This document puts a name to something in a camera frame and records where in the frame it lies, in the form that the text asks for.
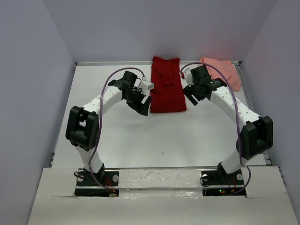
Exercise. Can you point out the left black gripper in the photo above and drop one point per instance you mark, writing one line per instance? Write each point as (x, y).
(138, 106)

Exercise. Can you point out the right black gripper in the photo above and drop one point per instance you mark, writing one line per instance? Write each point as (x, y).
(189, 91)

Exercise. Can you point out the red t shirt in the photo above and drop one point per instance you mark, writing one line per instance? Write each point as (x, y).
(167, 95)

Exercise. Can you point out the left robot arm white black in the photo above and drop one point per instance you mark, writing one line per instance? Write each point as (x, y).
(84, 123)

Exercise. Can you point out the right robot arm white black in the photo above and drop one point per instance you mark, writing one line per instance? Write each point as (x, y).
(223, 96)

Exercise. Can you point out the pink t shirt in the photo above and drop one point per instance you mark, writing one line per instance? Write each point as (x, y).
(227, 69)

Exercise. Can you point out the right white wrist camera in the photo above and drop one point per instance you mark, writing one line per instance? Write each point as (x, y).
(187, 76)

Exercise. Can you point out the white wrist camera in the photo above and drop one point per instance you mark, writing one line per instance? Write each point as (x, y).
(145, 86)
(187, 76)

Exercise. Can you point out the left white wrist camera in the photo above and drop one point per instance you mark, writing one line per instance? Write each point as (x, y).
(145, 86)

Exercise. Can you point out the aluminium rail right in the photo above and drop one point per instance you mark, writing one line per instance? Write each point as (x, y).
(264, 152)

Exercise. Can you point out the aluminium rail back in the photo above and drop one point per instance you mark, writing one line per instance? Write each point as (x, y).
(120, 63)

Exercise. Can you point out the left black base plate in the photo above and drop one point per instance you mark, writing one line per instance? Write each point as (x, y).
(87, 187)

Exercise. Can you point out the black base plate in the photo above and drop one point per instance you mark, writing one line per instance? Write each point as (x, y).
(87, 187)
(212, 186)

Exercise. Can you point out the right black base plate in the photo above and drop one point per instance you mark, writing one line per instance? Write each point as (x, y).
(212, 186)

